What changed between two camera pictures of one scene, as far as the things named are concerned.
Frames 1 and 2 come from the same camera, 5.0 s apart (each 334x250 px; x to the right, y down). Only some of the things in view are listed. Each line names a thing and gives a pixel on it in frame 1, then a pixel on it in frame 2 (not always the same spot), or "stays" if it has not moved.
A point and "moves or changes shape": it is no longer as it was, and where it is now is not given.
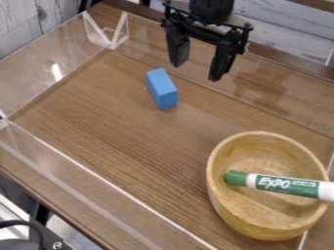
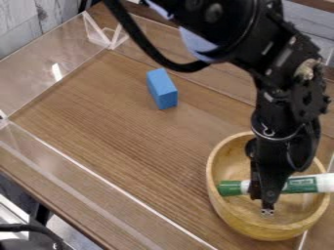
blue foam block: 164,89 stays
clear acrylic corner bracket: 105,36 stays
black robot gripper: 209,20 to 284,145
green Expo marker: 307,187 moves or changes shape
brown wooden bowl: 257,214 stays
